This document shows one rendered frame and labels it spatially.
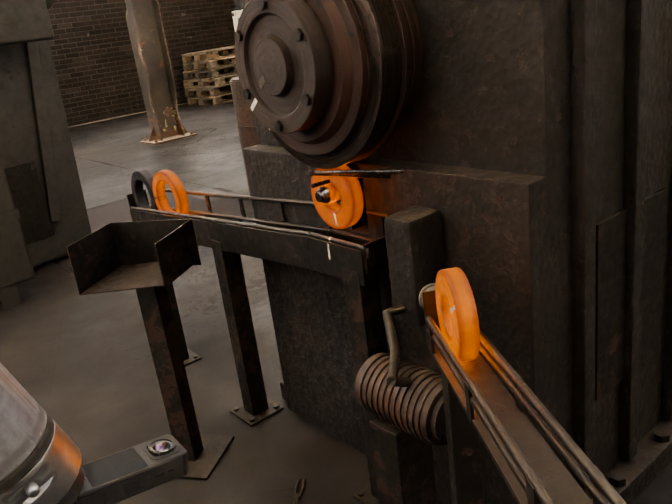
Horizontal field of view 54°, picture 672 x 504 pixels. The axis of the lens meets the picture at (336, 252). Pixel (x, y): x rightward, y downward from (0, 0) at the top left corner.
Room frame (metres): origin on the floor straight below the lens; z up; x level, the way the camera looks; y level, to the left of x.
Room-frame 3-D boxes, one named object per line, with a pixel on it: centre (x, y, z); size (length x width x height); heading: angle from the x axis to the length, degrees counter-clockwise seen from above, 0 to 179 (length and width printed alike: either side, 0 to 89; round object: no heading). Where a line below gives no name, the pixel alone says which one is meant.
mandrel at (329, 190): (1.51, -0.04, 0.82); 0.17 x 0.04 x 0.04; 128
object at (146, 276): (1.73, 0.54, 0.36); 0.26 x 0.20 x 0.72; 73
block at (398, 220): (1.31, -0.17, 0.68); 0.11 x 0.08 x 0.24; 128
